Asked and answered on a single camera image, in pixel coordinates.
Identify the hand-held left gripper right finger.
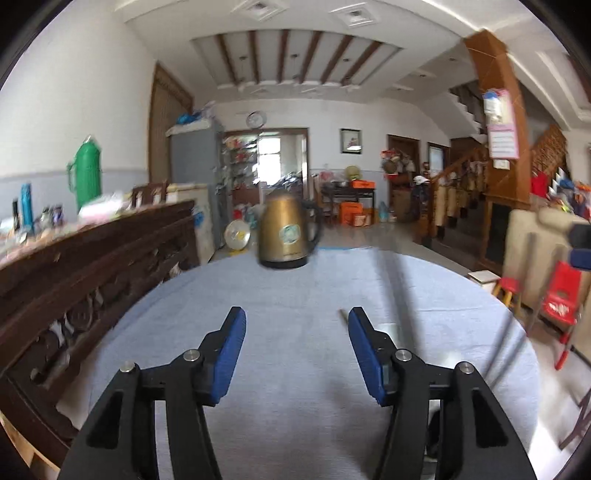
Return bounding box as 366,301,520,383
347,306,539,480

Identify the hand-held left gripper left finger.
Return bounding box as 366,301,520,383
58,306,247,480

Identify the beige sofa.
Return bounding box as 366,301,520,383
502,208,591,315

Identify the red plastic chair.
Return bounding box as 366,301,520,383
538,261,583,342

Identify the red and yellow stool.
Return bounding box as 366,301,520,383
492,276,522,310

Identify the round table with grey cloth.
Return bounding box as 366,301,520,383
55,247,541,480

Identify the small white stool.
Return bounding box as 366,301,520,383
467,270,502,289

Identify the round electric heater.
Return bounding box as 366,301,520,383
224,219,252,256

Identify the bronze electric kettle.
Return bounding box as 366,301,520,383
256,191,324,270

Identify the wooden stair railing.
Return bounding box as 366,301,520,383
416,124,568,245

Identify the white chest freezer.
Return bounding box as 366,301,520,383
166,182,216,264

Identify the orange cardboard box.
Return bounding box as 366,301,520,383
339,202,375,227

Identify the dark wooden dining table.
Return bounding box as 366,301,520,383
320,182,377,224

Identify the carved wooden sideboard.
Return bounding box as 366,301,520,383
0,199,200,467

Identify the wooden chair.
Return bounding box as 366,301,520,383
131,181,169,208

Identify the white plate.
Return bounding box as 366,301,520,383
78,195,124,219

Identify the grey refrigerator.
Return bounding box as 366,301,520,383
166,121,225,250

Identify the green thermos jug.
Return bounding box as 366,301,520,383
67,136,102,212

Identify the brown door curtain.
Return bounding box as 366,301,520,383
148,62,194,185

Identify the blue vacuum bottle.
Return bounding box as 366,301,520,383
19,184,35,232

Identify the pink wall calendar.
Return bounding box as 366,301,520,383
482,89,518,160

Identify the framed wall picture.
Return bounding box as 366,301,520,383
340,128,362,154

